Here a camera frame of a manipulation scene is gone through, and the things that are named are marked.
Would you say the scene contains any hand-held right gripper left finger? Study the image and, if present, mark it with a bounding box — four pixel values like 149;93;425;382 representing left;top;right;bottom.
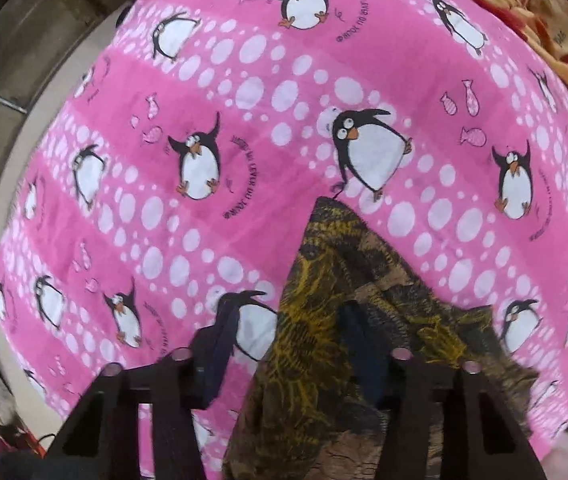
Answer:
56;305;245;480

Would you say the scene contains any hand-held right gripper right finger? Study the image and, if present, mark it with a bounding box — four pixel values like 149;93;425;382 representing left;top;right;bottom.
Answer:
339;305;547;480

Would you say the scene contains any brown patterned garment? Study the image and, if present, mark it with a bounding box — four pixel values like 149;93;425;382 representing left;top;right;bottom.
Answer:
221;195;540;480

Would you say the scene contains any pink penguin print bedsheet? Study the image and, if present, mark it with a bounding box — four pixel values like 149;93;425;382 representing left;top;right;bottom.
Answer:
0;0;568;480

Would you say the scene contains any red orange floral blanket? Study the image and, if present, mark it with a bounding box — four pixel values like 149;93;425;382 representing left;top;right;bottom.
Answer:
439;0;568;126

